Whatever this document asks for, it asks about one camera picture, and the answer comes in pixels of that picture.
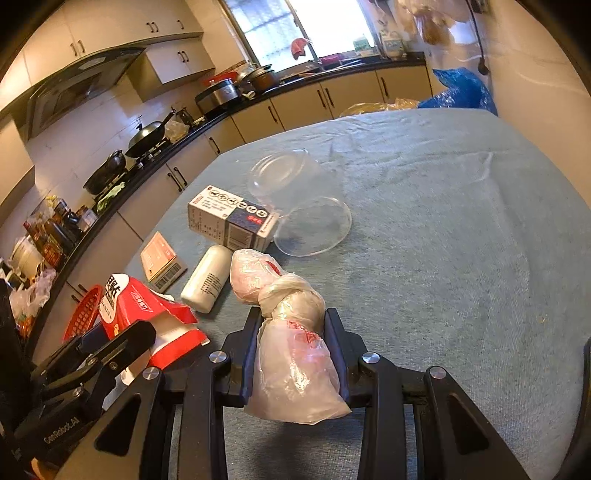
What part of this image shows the wok with steel lid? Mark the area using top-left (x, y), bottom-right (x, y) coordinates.
top-left (126, 107), bottom-right (179, 158)

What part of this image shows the green cloth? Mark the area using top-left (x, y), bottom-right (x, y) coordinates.
top-left (96, 182), bottom-right (127, 213)

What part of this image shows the crumpled white plastic bag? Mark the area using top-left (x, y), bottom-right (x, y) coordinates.
top-left (9, 270), bottom-right (57, 324)

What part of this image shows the white and blue carton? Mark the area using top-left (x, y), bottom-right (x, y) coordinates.
top-left (187, 185), bottom-right (281, 252)

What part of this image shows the kitchen window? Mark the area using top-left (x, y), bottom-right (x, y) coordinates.
top-left (219, 0), bottom-right (370, 65)

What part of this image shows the black power cable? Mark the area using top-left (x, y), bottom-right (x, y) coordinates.
top-left (464, 0), bottom-right (491, 77)

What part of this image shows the brown cooking pot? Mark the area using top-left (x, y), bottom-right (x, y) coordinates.
top-left (249, 65), bottom-right (282, 91)

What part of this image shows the yellowish plastic bag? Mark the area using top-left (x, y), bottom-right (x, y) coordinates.
top-left (339, 97), bottom-right (419, 119)

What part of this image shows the row of beige upper cabinets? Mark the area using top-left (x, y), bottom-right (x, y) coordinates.
top-left (23, 0), bottom-right (204, 88)

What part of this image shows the black kitchen countertop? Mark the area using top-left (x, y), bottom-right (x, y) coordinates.
top-left (18, 53), bottom-right (426, 324)

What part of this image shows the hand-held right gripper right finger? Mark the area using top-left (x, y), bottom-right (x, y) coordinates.
top-left (324, 307), bottom-right (533, 480)

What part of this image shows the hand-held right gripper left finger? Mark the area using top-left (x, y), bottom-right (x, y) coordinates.
top-left (69, 307), bottom-right (265, 480)

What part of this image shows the hanging bag with brown contents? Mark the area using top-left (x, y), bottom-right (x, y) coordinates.
top-left (416, 9), bottom-right (456, 45)

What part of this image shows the white plastic bag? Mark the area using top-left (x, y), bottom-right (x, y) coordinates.
top-left (230, 248), bottom-right (354, 426)
top-left (9, 270), bottom-right (57, 324)

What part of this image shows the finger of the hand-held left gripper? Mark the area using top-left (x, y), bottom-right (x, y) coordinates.
top-left (62, 324), bottom-right (109, 352)
top-left (34, 320), bottom-right (157, 408)

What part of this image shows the large beige upper cabinet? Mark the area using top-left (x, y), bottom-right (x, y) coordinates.
top-left (0, 115), bottom-right (36, 222)

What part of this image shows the red and white carton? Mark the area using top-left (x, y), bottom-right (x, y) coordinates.
top-left (99, 273), bottom-right (211, 372)

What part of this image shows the red plastic mesh basket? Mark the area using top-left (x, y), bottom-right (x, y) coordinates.
top-left (62, 284), bottom-right (105, 344)

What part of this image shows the blue plastic bag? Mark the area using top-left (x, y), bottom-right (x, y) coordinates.
top-left (418, 67), bottom-right (498, 116)

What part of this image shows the clear plastic container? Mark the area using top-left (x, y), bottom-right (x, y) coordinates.
top-left (247, 148), bottom-right (354, 257)

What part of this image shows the group of condiment bottles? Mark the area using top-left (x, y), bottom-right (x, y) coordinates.
top-left (23, 196), bottom-right (98, 273)

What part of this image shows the steel range hood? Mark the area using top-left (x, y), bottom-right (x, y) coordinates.
top-left (11, 48), bottom-right (146, 139)

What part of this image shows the black frying pan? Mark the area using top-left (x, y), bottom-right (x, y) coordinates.
top-left (83, 150), bottom-right (128, 195)

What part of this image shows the small beige upper cabinet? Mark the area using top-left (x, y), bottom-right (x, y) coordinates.
top-left (129, 39), bottom-right (216, 102)

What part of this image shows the steel rice cooker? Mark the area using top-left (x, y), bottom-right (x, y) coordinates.
top-left (195, 78), bottom-right (240, 116)

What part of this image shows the orange cardboard box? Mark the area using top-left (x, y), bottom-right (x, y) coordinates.
top-left (140, 231), bottom-right (188, 292)

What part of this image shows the gas stove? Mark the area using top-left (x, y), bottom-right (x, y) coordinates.
top-left (92, 137), bottom-right (172, 186)

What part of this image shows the blue tablecloth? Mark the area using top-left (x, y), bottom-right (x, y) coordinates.
top-left (124, 108), bottom-right (591, 480)

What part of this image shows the white plastic bottle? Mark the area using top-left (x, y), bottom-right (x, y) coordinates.
top-left (180, 244), bottom-right (234, 315)

